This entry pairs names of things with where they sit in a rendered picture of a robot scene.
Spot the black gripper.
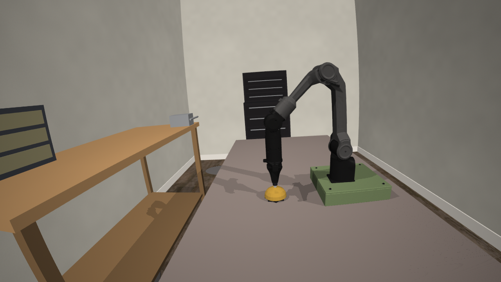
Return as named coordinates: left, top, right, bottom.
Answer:
left=263, top=148, right=283, bottom=183

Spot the gold dome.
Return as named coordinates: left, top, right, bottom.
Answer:
left=265, top=183, right=287, bottom=203

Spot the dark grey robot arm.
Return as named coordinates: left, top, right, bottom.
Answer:
left=263, top=62, right=355, bottom=183

